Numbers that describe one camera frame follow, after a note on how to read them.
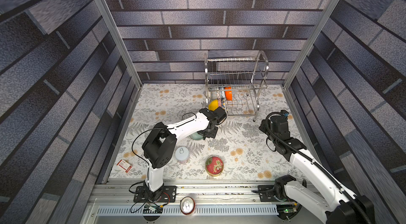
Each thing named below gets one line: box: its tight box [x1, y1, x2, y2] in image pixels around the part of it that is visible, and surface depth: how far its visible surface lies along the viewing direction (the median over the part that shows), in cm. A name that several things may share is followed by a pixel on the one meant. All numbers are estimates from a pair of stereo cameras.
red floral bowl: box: [205, 154, 225, 177], surface depth 81 cm
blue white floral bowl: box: [219, 90, 226, 100], surface depth 101 cm
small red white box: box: [116, 159, 133, 173], surface depth 82 cm
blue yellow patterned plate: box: [220, 99, 226, 110], surface depth 94 cm
